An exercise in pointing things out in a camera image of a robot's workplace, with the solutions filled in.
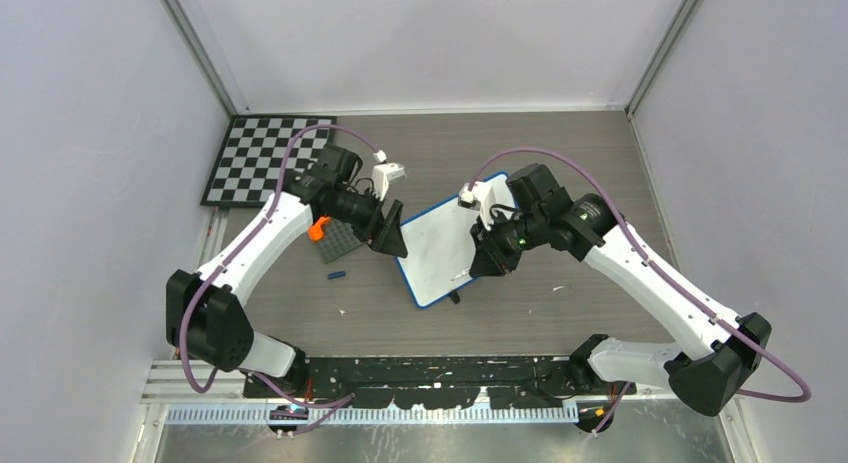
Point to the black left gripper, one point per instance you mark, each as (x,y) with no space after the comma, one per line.
(383,233)

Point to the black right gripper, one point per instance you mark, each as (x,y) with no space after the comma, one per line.
(490,258)

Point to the blue framed whiteboard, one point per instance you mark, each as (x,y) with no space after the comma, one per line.
(439,246)

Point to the white marker pen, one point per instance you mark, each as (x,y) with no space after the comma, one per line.
(462,275)

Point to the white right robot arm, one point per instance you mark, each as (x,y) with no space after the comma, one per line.
(710,356)

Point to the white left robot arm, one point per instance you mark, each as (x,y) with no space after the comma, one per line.
(205,317)

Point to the grey studded baseplate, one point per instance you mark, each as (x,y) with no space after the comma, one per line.
(339,241)

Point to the orange curved block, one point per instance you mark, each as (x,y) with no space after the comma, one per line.
(317,232)

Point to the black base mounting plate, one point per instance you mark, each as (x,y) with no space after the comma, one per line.
(436,383)

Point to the black white checkerboard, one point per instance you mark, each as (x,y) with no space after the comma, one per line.
(248,162)

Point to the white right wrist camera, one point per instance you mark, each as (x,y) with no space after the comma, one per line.
(489,198)

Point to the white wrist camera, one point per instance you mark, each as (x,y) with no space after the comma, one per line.
(489,198)
(384,173)

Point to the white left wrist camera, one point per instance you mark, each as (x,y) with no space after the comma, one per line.
(384,173)

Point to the slotted aluminium cable duct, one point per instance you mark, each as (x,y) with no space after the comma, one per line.
(270,413)

